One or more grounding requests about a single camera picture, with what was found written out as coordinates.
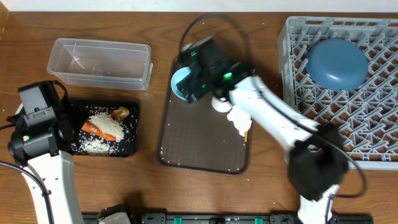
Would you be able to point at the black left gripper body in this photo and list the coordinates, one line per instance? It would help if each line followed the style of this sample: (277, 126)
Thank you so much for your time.
(69, 112)

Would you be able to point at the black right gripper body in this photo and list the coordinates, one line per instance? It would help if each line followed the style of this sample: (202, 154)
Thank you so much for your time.
(202, 86)

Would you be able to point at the light blue small bowl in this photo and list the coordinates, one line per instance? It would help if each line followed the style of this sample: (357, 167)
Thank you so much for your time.
(182, 85)

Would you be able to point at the orange carrot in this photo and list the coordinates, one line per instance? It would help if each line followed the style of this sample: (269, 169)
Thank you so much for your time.
(91, 128)

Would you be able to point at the pile of white rice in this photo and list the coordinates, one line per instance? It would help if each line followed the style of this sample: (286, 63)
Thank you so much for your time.
(124, 131)

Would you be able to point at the brown food scrap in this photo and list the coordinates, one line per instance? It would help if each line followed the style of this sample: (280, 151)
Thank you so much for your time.
(120, 114)

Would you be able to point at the large dark blue bowl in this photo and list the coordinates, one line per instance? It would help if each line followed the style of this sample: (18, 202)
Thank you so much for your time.
(337, 65)

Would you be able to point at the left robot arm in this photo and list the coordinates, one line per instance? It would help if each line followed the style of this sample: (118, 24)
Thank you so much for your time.
(51, 182)

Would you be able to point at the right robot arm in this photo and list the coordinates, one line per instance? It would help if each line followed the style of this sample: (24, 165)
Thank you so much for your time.
(316, 161)

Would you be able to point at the black waste tray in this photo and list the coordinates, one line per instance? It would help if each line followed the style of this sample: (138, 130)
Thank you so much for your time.
(79, 103)

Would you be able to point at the grey plastic dishwasher rack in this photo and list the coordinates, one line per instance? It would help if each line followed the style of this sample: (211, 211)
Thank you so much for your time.
(366, 117)

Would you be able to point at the crumpled white paper napkin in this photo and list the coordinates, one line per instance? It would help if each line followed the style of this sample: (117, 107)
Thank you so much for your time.
(240, 119)

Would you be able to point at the dark brown serving tray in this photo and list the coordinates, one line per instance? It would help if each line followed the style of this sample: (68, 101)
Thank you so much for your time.
(196, 136)

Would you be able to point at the clear plastic bin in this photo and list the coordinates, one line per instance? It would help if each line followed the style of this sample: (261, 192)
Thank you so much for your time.
(101, 64)

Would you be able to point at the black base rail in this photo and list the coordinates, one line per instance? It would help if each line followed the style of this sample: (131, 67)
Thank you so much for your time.
(118, 214)

